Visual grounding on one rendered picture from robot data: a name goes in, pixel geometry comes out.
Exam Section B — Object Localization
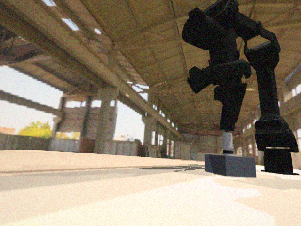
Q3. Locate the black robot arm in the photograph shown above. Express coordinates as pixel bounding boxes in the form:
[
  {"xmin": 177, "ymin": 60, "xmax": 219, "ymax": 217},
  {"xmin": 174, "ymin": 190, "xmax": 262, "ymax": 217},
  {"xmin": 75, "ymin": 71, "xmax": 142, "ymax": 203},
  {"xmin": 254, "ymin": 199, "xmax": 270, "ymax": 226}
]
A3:
[{"xmin": 182, "ymin": 0, "xmax": 300, "ymax": 175}]

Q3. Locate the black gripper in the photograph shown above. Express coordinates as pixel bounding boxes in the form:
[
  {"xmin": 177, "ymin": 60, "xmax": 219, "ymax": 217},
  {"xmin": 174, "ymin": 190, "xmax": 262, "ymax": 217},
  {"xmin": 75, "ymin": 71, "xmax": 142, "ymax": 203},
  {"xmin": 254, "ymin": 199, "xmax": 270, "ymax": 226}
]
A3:
[{"xmin": 210, "ymin": 48, "xmax": 252, "ymax": 123}]

